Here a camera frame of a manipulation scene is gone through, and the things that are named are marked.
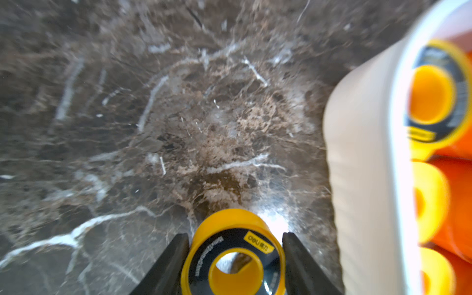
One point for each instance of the yellow tape roll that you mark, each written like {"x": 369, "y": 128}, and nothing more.
{"x": 432, "y": 199}
{"x": 438, "y": 275}

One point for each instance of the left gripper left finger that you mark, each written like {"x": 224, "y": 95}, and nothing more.
{"x": 164, "y": 277}

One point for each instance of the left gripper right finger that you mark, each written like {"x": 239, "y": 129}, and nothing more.
{"x": 303, "y": 275}

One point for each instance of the orange tape roll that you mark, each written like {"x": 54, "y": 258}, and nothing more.
{"x": 455, "y": 234}
{"x": 462, "y": 270}

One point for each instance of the orange tape roll mid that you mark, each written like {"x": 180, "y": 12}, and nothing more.
{"x": 451, "y": 104}

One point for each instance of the white plastic storage box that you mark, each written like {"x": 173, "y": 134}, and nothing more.
{"x": 368, "y": 155}

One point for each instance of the yellow black roll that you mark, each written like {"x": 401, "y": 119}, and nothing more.
{"x": 234, "y": 231}
{"x": 420, "y": 133}

